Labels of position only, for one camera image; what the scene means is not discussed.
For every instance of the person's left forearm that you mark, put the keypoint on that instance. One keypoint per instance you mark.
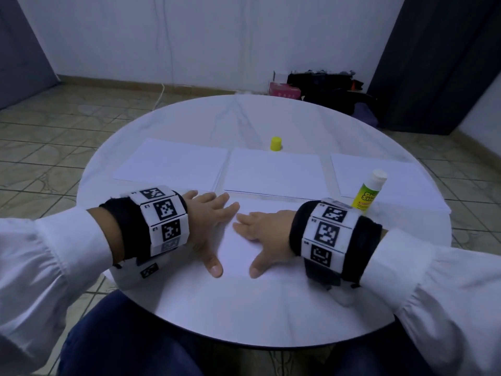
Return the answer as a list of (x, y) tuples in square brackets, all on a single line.
[(47, 286)]

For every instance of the person's left hand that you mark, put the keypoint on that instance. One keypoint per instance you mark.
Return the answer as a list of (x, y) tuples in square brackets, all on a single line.
[(203, 219)]

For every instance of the black right wristband with markers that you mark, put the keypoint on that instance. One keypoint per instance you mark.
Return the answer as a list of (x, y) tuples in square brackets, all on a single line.
[(336, 242)]

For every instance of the black left wristband with markers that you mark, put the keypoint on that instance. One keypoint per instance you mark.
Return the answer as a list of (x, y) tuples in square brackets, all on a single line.
[(153, 223)]

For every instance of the person's right forearm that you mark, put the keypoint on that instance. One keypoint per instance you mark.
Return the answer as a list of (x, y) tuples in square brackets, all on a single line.
[(438, 301)]

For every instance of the person's right hand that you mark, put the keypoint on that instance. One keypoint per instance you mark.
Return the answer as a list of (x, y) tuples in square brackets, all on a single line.
[(270, 235)]

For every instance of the grey door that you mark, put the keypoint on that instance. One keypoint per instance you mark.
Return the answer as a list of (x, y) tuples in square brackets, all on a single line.
[(23, 51)]

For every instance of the white paper stack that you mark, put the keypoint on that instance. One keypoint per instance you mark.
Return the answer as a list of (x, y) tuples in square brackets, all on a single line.
[(407, 180), (168, 164)]

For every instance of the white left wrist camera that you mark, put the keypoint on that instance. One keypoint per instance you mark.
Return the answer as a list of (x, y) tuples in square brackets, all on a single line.
[(137, 272)]

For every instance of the yellow glue stick cap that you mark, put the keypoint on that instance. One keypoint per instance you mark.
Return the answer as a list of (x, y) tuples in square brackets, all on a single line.
[(276, 144)]

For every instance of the black wardrobe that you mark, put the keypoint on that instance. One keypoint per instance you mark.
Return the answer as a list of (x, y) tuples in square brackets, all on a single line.
[(438, 62)]

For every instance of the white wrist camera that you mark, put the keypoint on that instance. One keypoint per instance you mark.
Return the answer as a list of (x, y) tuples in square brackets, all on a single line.
[(344, 293), (137, 272)]

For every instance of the black bag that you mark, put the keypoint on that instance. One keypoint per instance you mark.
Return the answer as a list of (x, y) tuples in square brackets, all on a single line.
[(325, 88)]

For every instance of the person's legs in blue jeans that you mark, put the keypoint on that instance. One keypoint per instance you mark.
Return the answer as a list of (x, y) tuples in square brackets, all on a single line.
[(117, 344)]

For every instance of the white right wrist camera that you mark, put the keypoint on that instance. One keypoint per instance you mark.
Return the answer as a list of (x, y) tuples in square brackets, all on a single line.
[(344, 293)]

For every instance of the single white paper sheet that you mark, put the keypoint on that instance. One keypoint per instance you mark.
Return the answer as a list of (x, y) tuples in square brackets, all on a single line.
[(274, 174), (235, 258)]

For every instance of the yellow glue stick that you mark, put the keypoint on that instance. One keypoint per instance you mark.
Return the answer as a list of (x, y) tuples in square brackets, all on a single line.
[(368, 192)]

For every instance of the pink box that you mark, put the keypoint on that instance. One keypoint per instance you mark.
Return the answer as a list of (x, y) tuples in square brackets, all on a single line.
[(284, 91)]

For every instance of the blue suitcase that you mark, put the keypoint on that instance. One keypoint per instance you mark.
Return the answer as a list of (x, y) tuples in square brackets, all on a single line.
[(366, 115)]

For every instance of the black wristband with markers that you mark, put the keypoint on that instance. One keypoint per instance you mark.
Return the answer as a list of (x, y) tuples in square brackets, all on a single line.
[(153, 223), (336, 242)]

